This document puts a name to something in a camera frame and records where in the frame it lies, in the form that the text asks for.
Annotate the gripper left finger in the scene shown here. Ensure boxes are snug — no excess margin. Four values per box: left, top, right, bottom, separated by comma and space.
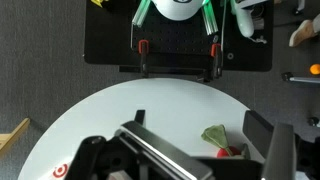
115, 121, 214, 180

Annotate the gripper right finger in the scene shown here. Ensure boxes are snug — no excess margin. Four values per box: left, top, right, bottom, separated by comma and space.
242, 111, 296, 180

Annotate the radish plush toy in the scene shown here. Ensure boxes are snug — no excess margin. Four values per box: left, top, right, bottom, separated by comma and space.
201, 124, 250, 159

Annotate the tripod leg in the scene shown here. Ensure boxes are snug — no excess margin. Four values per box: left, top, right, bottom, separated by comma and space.
281, 72, 320, 84

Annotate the orange ball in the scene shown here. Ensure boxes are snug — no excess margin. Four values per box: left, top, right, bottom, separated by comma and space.
310, 64, 320, 75

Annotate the white plastic Target bag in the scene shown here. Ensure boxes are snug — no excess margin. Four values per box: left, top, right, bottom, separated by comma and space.
49, 163, 69, 180

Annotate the right black orange clamp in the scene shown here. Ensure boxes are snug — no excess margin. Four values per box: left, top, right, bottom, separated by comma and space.
203, 43, 223, 82

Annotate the black orange clamp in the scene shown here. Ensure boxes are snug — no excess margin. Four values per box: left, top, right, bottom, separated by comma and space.
138, 40, 149, 78
203, 43, 223, 82

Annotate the left black orange clamp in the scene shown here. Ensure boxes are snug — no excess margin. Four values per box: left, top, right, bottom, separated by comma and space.
138, 40, 149, 78

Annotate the person's shoe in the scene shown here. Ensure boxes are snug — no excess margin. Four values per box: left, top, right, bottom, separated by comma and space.
289, 14, 320, 47

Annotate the wooden chair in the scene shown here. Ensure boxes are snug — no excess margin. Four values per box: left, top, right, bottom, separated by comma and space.
0, 118, 31, 157

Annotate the white game controller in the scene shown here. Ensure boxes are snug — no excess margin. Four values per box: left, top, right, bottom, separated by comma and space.
230, 0, 267, 44

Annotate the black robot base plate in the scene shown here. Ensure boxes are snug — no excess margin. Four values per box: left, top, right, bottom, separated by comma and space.
84, 0, 274, 72

